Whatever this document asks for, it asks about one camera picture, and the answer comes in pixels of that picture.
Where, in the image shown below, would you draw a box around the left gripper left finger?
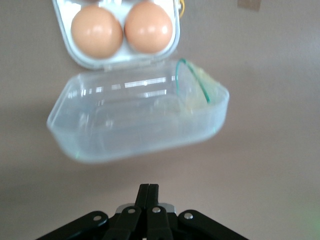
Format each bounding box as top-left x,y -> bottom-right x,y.
36,184 -> 150,240

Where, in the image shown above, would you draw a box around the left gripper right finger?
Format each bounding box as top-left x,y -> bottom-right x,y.
147,184 -> 248,240

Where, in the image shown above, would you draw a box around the clear plastic egg box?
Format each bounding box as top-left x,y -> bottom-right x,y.
46,0 -> 230,165

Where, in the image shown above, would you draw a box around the brown egg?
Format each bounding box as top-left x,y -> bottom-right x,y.
70,5 -> 124,60
124,0 -> 174,54

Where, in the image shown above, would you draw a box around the green edged tape tab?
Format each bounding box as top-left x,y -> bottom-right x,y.
175,58 -> 222,113

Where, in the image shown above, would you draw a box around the small yellow band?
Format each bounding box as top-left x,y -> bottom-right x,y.
178,0 -> 187,19

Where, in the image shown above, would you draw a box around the brown tape patch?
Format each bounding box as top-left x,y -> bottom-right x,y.
236,0 -> 261,12

